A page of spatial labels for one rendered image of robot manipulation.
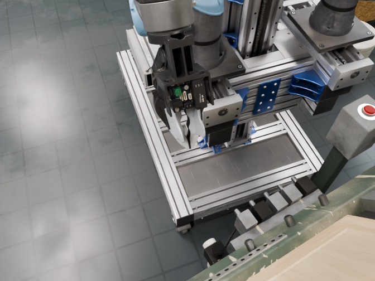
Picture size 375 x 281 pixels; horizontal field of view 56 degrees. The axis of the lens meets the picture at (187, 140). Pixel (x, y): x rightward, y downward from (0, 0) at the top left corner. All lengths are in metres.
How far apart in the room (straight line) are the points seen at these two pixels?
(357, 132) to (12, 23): 2.83
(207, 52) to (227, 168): 0.91
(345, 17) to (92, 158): 1.57
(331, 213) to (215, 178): 0.89
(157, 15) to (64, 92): 2.17
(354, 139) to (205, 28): 0.63
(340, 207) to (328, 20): 0.63
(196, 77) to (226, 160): 1.42
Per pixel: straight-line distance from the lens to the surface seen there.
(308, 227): 1.05
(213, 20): 1.06
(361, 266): 0.88
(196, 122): 0.60
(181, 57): 0.51
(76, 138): 2.35
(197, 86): 0.52
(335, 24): 1.35
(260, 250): 1.00
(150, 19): 0.51
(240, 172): 1.89
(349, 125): 1.30
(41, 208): 2.17
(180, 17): 0.51
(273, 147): 2.01
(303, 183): 1.27
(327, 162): 1.53
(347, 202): 1.12
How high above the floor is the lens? 1.83
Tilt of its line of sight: 55 degrees down
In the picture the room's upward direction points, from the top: straight up
